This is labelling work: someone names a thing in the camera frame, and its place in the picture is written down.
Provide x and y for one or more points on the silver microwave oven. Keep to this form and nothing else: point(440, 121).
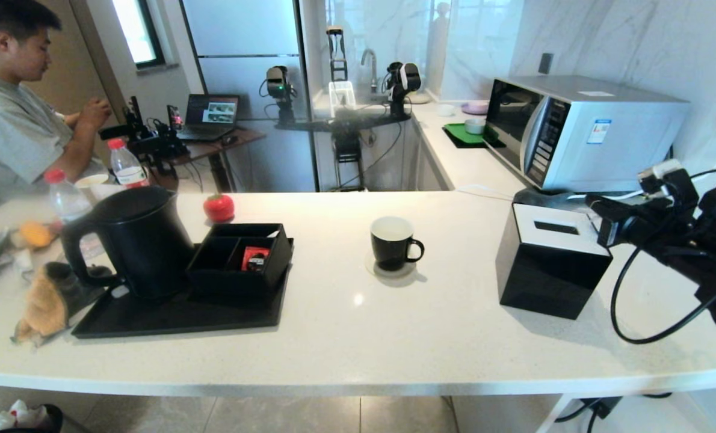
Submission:
point(623, 144)

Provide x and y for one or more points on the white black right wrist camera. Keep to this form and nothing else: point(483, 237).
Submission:
point(665, 174)

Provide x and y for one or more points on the brown wooden desk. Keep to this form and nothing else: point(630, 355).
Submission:
point(213, 149)

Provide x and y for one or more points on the purple plate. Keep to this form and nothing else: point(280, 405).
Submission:
point(473, 108)

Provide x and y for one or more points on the orange grey oven glove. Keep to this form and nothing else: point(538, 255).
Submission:
point(45, 307)

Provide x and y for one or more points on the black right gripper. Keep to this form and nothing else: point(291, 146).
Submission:
point(635, 228)

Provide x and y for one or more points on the black rig stand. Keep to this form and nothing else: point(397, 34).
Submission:
point(346, 124)

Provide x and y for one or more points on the black device white band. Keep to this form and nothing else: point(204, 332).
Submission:
point(403, 80)

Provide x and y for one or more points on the black serving tray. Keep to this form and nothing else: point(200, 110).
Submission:
point(171, 316)

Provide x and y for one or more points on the black power supply brick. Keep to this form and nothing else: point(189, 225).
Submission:
point(600, 406)

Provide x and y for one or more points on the black trash bin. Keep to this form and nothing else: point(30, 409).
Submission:
point(48, 418)

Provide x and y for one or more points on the black device green light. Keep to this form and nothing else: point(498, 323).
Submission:
point(278, 83)

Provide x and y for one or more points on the black computer mouse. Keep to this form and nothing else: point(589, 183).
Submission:
point(230, 140)

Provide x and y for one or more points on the person grey shirt black shorts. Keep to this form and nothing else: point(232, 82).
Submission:
point(9, 132)

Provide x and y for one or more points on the silver refrigerator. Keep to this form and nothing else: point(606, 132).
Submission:
point(243, 36)

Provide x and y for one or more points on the chrome faucet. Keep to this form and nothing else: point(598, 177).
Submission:
point(372, 71)

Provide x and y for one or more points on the white bowl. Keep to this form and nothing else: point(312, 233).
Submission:
point(474, 126)

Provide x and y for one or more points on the person right forearm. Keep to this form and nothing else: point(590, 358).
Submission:
point(78, 153)

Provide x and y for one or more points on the orange round snack pack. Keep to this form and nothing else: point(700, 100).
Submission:
point(36, 234)

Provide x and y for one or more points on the black laptop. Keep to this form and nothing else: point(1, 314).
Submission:
point(210, 114)

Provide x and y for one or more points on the person right hand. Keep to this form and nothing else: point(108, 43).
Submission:
point(94, 114)

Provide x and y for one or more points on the dark wall socket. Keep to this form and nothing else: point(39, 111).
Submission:
point(546, 63)

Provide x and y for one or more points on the black electric kettle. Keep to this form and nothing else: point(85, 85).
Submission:
point(147, 246)

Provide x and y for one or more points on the black tissue box white lid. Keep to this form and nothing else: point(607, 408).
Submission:
point(544, 276)

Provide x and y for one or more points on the person left forearm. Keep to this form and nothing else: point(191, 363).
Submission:
point(68, 118)

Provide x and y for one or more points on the black framed window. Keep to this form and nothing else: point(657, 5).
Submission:
point(135, 30)

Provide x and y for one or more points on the black compartment box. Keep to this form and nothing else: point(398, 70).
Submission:
point(274, 267)

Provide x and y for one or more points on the black mug white inside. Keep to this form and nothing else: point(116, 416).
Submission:
point(391, 252)

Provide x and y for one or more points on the small white cup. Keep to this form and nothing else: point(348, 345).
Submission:
point(446, 110)

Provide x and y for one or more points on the green tray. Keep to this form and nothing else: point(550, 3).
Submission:
point(457, 135)

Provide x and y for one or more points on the round translucent coaster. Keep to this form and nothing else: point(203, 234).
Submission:
point(372, 270)

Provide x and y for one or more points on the red tomato kitchen timer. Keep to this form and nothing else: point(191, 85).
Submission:
point(218, 207)

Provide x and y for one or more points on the clear water bottle red cap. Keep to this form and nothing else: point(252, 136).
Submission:
point(68, 201)
point(128, 170)

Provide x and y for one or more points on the white paper cup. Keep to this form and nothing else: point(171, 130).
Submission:
point(91, 180)

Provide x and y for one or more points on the red packet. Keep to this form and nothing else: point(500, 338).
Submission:
point(254, 257)

